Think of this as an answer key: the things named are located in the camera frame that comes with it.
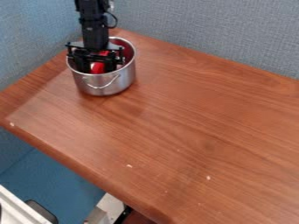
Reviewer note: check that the red plastic block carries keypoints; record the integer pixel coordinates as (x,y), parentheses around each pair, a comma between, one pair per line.
(99,67)

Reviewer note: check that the white appliance with black part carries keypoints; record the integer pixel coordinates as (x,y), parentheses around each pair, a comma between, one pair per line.
(19,211)

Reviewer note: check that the white table leg bracket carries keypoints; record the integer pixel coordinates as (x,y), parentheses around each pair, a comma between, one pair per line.
(106,211)

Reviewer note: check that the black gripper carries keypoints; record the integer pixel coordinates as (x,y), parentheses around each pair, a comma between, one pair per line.
(83,51)

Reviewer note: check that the stainless steel pot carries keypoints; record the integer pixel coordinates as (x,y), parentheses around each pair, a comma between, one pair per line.
(109,83)

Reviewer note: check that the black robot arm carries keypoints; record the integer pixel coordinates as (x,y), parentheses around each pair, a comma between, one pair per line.
(95,9)

